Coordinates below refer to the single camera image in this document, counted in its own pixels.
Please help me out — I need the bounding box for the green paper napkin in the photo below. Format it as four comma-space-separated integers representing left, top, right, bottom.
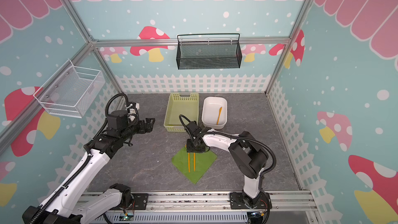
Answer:
172, 147, 217, 184

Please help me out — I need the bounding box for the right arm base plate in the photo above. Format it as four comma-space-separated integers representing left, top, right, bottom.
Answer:
230, 191, 273, 210

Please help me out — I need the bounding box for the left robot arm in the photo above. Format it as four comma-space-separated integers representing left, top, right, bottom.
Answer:
22, 93, 155, 224

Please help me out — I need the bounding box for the white plastic tub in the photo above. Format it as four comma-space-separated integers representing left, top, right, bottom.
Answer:
202, 96, 228, 130

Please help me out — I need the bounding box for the aluminium mounting rail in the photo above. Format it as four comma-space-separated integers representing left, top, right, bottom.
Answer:
76, 191, 322, 224

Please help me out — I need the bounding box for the green perforated plastic basket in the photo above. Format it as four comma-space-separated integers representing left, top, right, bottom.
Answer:
164, 93, 200, 132

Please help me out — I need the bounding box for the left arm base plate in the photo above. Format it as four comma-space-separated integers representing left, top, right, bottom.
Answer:
110, 193, 149, 211

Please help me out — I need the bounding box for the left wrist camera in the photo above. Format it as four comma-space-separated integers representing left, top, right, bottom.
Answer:
126, 102, 140, 121

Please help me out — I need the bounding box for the black wire mesh basket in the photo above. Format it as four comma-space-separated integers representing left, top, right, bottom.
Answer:
176, 33, 243, 70

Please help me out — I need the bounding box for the white wire mesh basket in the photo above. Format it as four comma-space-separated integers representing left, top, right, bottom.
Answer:
33, 60, 106, 118

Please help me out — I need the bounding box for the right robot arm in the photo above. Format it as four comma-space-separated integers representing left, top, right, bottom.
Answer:
179, 115, 277, 210

